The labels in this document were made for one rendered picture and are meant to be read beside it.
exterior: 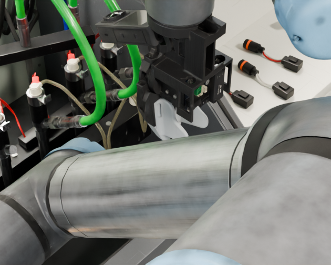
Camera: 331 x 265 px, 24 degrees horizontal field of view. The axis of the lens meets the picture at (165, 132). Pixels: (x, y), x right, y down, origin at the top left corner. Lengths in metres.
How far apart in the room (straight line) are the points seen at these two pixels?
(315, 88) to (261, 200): 1.11
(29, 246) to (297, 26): 0.30
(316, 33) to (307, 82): 0.80
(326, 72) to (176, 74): 0.67
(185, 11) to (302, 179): 0.47
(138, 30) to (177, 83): 0.07
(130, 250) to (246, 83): 0.41
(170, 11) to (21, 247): 0.29
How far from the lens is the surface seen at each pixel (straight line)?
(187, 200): 0.51
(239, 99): 1.38
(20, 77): 1.62
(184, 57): 0.85
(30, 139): 1.32
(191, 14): 0.80
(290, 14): 0.66
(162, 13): 0.80
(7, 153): 1.21
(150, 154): 0.56
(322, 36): 0.66
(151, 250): 1.21
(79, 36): 1.03
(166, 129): 0.94
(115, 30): 0.90
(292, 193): 0.34
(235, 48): 1.51
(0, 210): 0.69
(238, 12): 1.53
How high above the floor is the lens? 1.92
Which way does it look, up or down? 45 degrees down
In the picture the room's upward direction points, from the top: straight up
